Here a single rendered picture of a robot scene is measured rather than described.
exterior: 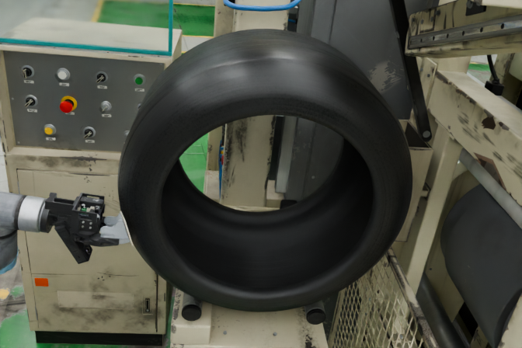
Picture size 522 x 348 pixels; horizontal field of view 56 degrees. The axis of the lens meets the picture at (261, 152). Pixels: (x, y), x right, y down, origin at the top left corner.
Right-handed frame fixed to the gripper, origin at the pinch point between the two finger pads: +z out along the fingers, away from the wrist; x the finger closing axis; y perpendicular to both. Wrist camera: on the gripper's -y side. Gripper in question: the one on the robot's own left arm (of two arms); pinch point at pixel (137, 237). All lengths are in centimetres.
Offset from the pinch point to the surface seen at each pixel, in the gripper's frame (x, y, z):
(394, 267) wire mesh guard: -3, 5, 59
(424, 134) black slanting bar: 20, 30, 66
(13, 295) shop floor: 87, -111, -59
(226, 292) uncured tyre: -12.9, -0.7, 20.5
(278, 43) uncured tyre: 0, 49, 20
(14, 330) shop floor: 67, -110, -51
